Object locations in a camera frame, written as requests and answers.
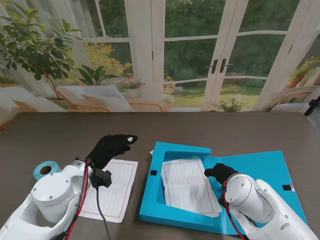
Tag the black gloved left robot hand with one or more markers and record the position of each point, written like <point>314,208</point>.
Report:
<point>107,150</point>

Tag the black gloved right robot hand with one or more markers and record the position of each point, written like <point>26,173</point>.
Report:
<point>222,172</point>

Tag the blue plastic file box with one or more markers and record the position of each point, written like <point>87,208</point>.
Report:
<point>257,170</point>

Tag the white peeled label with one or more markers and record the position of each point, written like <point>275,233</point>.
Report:
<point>151,152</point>

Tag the blue-backed white label roll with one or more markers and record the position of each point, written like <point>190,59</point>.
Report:
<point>41,170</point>

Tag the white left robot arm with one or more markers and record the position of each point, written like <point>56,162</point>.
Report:
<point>52,192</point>

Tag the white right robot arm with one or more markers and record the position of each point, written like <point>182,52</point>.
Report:
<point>250,195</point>

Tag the black tripod stand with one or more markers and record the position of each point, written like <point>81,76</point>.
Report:
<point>312,106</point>

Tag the printed garden window backdrop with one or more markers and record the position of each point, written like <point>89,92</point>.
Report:
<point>190,50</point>

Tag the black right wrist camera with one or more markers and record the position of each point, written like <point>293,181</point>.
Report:
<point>221,200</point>

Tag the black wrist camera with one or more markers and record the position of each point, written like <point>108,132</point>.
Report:
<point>221,200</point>
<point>101,178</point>

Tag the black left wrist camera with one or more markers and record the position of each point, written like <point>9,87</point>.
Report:
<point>101,178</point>

